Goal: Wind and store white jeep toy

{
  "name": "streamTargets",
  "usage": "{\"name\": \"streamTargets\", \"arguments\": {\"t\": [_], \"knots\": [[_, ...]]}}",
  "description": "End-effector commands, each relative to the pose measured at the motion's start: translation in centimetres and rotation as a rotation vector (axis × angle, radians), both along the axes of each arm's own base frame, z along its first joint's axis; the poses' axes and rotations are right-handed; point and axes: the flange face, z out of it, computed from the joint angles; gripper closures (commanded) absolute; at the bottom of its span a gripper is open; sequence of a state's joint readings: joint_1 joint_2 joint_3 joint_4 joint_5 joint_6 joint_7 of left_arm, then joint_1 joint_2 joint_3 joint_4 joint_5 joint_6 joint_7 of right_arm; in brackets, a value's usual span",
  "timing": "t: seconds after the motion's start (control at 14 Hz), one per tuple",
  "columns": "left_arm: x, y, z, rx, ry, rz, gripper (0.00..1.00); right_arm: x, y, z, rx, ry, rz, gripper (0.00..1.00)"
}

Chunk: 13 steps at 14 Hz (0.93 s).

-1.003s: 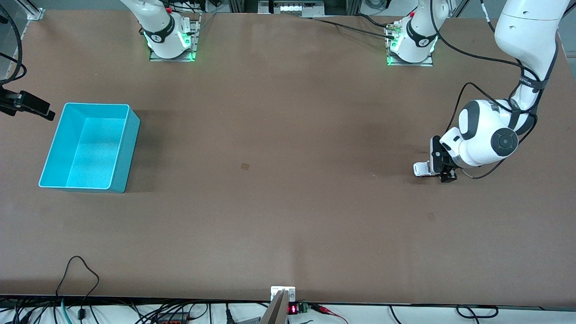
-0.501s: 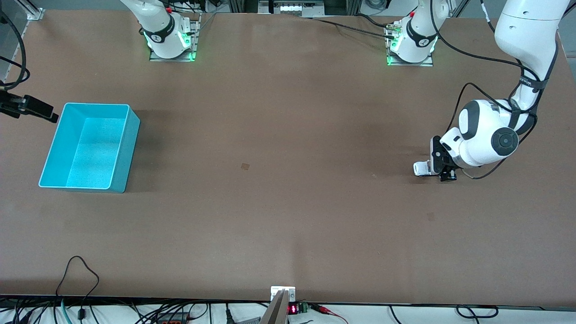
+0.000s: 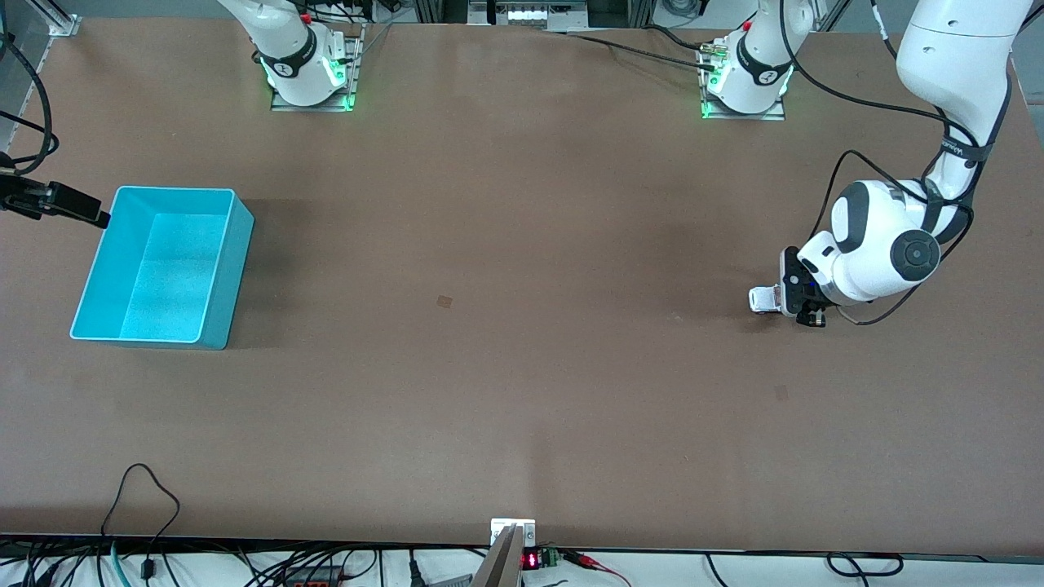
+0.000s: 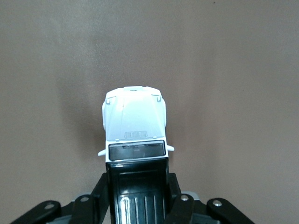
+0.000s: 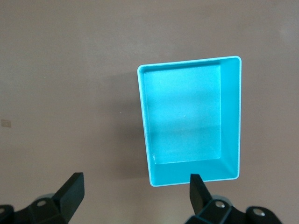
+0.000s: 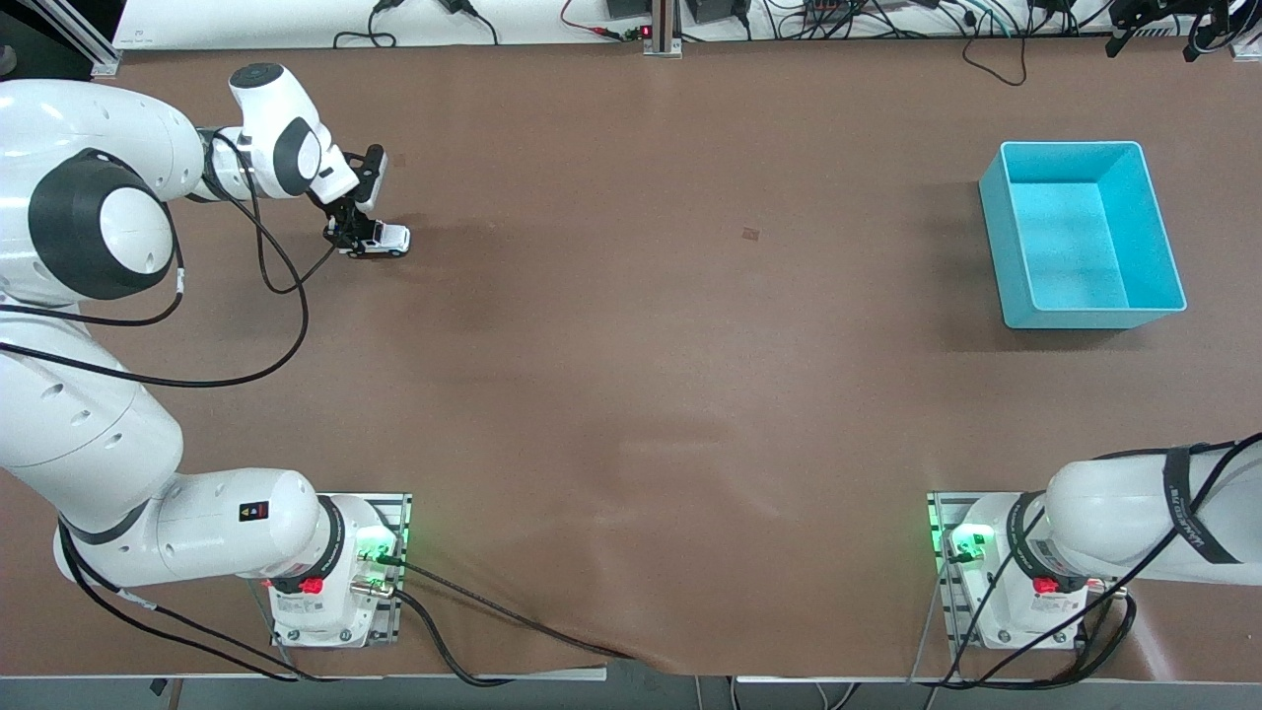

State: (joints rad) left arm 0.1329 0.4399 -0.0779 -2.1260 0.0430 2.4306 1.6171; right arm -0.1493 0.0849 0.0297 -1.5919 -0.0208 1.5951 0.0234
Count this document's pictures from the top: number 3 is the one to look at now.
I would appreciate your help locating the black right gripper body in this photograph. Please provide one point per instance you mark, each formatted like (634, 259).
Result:
(31, 196)

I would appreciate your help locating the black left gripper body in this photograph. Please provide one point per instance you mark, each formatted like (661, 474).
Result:
(811, 311)

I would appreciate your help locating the white jeep toy black roof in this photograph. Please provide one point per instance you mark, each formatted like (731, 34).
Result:
(763, 300)

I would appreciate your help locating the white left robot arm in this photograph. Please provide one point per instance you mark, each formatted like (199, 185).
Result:
(954, 49)

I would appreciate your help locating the turquoise plastic bin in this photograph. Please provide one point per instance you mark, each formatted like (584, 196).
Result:
(163, 277)

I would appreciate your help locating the grey metal side panel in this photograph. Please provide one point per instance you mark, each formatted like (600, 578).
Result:
(20, 73)

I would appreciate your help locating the small LED display module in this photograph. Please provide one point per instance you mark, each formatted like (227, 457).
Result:
(532, 560)

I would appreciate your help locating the grey metal mounting bar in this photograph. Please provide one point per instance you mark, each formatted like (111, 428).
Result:
(497, 567)

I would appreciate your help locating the white ventilated control box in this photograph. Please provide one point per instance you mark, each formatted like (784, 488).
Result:
(530, 12)

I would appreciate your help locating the black power strip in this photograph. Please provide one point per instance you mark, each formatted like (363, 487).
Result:
(314, 580)

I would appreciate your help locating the black plug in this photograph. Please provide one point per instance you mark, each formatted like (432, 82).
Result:
(414, 571)

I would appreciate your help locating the aluminium frame profile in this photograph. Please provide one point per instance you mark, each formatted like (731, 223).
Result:
(833, 15)
(61, 23)

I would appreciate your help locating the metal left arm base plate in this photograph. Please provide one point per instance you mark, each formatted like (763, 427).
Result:
(771, 116)

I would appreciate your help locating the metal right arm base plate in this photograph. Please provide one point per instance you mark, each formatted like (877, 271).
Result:
(354, 81)

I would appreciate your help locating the white metal bracket plate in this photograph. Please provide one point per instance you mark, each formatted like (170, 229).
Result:
(495, 528)

